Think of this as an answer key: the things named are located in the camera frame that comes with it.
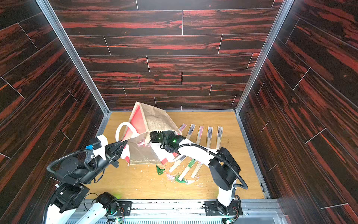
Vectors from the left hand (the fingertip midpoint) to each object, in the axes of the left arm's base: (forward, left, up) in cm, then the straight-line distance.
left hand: (126, 140), depth 57 cm
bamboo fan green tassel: (+7, -20, -38) cm, 44 cm away
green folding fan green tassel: (-2, -22, -37) cm, 43 cm away
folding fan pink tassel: (+31, -37, -37) cm, 61 cm away
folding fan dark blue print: (+29, -52, -36) cm, 69 cm away
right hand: (+19, -6, -19) cm, 28 cm away
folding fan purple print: (+31, -45, -37) cm, 66 cm away
